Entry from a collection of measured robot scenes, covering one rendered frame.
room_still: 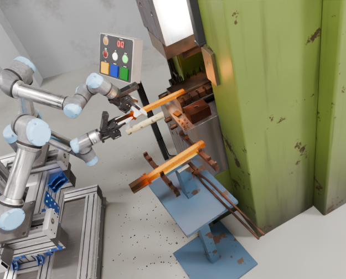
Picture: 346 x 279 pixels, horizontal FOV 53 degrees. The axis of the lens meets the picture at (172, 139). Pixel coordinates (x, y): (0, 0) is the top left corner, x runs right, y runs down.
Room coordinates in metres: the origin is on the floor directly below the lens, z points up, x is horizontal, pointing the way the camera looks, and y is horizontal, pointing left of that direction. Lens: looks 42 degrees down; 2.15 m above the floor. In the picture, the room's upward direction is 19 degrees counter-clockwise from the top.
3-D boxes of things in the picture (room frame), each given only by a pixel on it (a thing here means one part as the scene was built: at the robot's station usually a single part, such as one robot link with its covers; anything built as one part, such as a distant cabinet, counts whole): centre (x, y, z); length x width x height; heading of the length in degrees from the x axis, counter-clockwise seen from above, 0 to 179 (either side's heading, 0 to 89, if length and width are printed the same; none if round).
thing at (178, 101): (1.68, -0.29, 0.96); 0.42 x 0.20 x 0.09; 102
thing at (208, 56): (1.35, -0.27, 1.27); 0.09 x 0.02 x 0.17; 12
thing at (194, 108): (1.47, -0.18, 0.95); 0.12 x 0.09 x 0.07; 102
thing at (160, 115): (1.96, 0.07, 0.62); 0.44 x 0.05 x 0.05; 102
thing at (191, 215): (1.13, 0.00, 0.73); 0.40 x 0.30 x 0.02; 18
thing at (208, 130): (1.63, -0.31, 0.69); 0.56 x 0.38 x 0.45; 102
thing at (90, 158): (1.51, 0.49, 0.89); 0.11 x 0.08 x 0.11; 40
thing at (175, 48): (1.68, -0.29, 1.32); 0.42 x 0.20 x 0.10; 102
